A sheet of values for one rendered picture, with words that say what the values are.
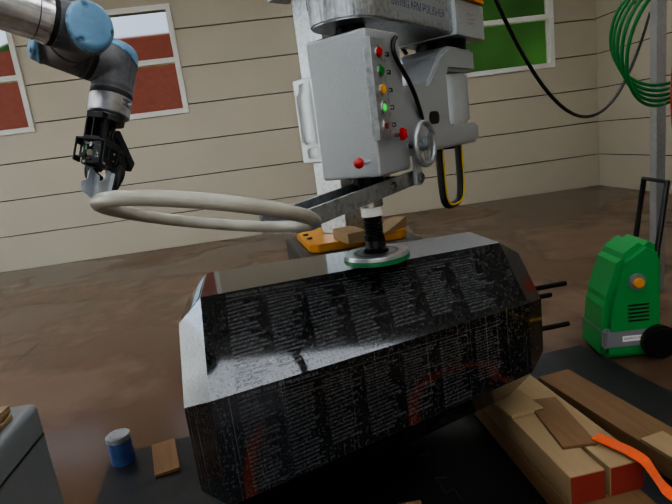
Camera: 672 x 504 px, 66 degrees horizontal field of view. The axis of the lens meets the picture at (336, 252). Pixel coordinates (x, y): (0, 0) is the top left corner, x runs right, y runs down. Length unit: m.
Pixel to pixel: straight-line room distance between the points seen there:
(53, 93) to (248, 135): 2.68
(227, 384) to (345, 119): 0.85
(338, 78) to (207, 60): 6.35
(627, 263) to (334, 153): 1.70
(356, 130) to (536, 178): 7.29
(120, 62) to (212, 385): 0.87
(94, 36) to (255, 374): 0.95
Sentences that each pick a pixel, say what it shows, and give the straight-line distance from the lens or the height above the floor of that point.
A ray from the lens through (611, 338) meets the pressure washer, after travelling 2.94.
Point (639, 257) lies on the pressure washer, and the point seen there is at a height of 0.52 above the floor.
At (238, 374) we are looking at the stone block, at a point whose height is 0.63.
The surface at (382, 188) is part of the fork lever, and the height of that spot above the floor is 1.09.
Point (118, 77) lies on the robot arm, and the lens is 1.29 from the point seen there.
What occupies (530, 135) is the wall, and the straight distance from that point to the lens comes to 8.68.
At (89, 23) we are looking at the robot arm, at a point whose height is 1.52.
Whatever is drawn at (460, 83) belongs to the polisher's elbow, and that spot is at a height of 1.40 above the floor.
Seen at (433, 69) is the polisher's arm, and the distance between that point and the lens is 1.98.
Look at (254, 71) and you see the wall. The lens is 7.83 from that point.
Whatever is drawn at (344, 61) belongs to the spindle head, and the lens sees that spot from 1.59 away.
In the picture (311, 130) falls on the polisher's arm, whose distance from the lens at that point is 2.55.
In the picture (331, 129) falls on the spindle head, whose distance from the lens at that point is 1.62.
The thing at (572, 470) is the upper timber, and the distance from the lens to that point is 1.82.
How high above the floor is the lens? 1.26
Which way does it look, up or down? 12 degrees down
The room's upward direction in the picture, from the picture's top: 8 degrees counter-clockwise
